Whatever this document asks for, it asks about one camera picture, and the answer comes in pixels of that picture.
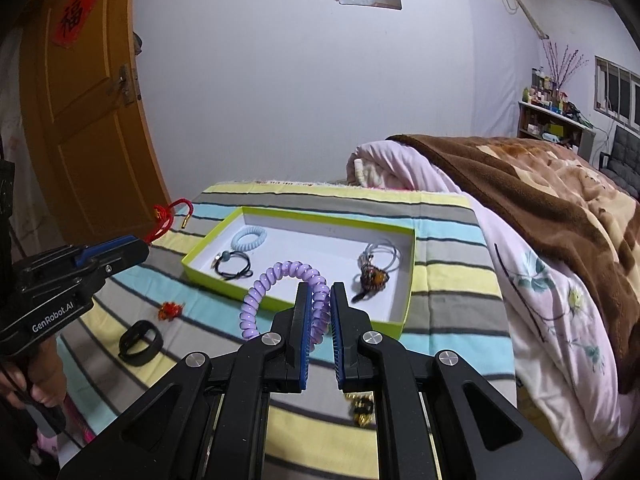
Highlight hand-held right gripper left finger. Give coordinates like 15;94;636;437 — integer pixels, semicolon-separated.
59;282;313;480

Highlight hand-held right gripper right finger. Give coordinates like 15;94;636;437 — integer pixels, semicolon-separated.
329;282;583;480

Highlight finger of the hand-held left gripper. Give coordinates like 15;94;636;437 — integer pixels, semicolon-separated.
74;234;147;267
85;237;150;281

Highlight red cord bracelet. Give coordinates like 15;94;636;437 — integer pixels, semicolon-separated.
147;199;195;246

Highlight purple spiral hair tie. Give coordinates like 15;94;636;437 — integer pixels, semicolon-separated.
239;260;333;353

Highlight brown amber hair claw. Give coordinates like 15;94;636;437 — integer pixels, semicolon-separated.
350;255;391;303

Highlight green shallow cardboard box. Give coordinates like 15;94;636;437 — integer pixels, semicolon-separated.
181;206;417;340

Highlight grey cord bracelet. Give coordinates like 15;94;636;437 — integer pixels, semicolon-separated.
362;239;399;273

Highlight black hair tie teal bead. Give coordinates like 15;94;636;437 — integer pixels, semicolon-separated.
214;250;253;281

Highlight light blue spiral hair tie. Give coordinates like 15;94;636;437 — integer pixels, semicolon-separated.
231;227;266;252

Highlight person's left hand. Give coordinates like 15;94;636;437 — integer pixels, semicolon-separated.
0;346;69;411

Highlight gold black charm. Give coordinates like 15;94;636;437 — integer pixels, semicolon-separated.
347;394;375;426

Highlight black wristband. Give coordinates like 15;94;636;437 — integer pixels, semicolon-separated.
118;320;164;359

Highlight wooden door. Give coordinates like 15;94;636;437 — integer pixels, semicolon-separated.
20;0;173;261

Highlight striped bed sheet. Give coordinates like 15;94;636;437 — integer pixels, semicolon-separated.
55;182;516;480

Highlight floral pink quilt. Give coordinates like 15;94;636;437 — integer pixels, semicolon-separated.
346;141;626;478

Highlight red door poster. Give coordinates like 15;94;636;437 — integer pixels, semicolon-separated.
50;0;101;51

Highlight brown plush blanket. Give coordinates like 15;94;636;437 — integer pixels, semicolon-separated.
386;133;640;396

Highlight cluttered white shelf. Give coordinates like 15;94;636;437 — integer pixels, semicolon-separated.
517;67;598;161

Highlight black chair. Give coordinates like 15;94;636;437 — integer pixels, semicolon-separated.
598;125;640;191

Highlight purple flower branches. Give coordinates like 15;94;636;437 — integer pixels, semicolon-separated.
542;40;590;96

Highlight barred window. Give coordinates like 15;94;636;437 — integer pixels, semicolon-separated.
594;56;640;136

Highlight metal door handle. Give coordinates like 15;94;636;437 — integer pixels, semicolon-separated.
111;64;138;106

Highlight wrapped wall pipe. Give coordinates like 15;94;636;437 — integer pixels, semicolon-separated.
492;0;548;41

